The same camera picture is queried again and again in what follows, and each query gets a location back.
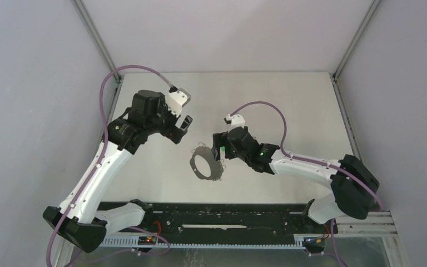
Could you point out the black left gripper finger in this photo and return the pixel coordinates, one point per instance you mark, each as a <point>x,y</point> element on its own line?
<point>176,135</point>
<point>186,124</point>

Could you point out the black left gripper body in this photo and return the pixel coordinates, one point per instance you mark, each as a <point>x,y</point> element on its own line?
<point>164,122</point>

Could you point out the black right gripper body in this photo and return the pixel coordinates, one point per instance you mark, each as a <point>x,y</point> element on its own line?
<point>230,152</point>

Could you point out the metal oval keyring plate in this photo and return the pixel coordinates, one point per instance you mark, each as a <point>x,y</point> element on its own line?
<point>216,168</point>

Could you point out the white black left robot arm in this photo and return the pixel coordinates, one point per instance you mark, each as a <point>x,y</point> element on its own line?
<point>77,218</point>

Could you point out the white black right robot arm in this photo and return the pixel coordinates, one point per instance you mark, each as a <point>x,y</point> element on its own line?
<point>352,186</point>

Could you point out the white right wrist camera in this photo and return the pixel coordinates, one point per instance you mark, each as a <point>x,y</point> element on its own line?
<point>234,121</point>

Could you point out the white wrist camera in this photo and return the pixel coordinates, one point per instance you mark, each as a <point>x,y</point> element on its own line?
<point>176,99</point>
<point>234,121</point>

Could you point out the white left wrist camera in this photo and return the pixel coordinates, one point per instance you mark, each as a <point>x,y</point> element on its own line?
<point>176,99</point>

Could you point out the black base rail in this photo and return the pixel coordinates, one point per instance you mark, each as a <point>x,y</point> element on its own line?
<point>232,223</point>

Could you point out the aluminium frame post left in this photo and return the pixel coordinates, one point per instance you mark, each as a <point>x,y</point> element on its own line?
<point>93,32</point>

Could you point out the aluminium frame post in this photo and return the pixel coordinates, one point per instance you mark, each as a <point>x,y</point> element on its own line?
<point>358,35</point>
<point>93,32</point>

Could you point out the white slotted cable duct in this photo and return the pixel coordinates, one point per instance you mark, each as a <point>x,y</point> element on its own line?
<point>143,241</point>

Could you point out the aluminium frame post right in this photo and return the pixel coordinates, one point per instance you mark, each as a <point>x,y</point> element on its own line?
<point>358,35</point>

